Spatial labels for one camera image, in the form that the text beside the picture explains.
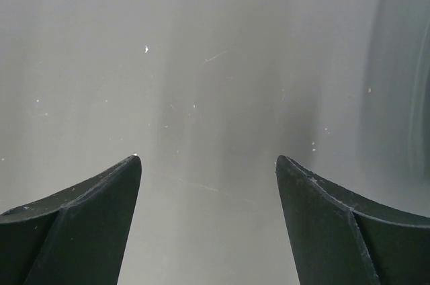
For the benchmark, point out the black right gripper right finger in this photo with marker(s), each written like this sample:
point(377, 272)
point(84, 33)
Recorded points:
point(340, 237)

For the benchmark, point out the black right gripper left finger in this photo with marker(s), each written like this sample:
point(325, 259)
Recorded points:
point(75, 236)

